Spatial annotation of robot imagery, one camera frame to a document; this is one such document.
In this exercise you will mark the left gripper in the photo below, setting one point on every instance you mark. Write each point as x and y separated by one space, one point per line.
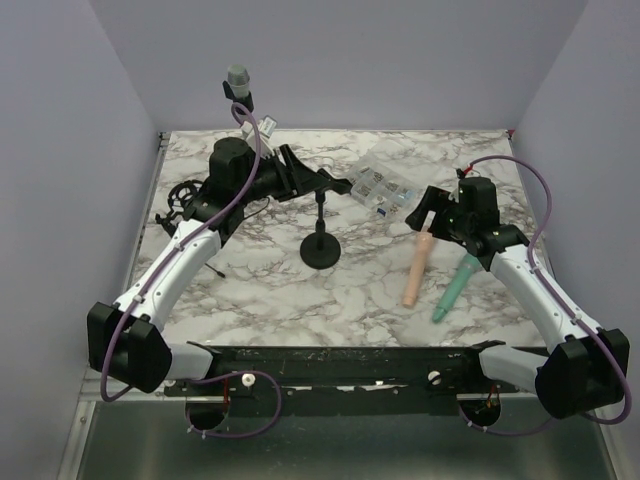
295 178

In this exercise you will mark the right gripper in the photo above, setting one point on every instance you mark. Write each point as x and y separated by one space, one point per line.
437 200

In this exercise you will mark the peach pink microphone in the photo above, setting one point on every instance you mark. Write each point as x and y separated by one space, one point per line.
423 248

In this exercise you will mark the mint green microphone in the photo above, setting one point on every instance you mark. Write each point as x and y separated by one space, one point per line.
467 267

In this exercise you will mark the black shock mount tripod stand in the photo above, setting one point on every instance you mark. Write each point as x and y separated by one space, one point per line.
177 200

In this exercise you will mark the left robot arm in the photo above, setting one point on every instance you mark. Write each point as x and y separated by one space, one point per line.
125 340

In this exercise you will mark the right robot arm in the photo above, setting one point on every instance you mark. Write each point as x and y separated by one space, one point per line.
586 365

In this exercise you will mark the black round base stand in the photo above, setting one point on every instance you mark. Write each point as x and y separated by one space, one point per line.
239 94

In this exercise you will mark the grey silver microphone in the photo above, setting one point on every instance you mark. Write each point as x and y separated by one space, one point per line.
238 75

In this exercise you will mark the clear screw organizer box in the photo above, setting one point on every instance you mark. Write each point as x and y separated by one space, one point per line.
379 188

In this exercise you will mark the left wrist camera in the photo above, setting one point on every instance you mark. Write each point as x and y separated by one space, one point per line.
266 127

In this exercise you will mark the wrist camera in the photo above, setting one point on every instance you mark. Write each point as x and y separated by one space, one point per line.
266 127
467 175

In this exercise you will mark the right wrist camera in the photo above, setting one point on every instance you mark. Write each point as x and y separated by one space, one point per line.
467 175

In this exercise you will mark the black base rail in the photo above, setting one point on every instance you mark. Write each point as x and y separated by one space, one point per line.
453 370

